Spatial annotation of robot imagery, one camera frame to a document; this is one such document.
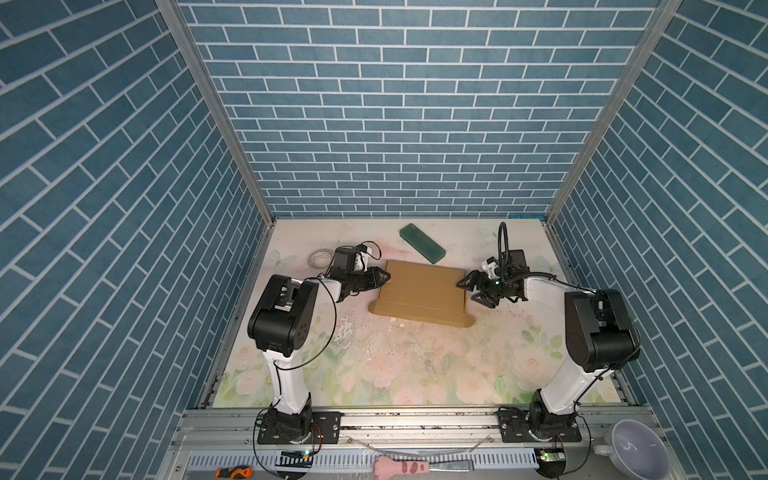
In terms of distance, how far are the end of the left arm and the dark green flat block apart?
217 millimetres

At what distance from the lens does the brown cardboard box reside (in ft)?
2.99

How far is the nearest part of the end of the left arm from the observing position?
0.82m

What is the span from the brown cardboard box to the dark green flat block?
108mm

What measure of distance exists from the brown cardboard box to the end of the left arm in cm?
5

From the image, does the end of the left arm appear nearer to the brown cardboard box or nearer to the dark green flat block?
the brown cardboard box

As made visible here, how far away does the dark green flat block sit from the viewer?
43.6 inches
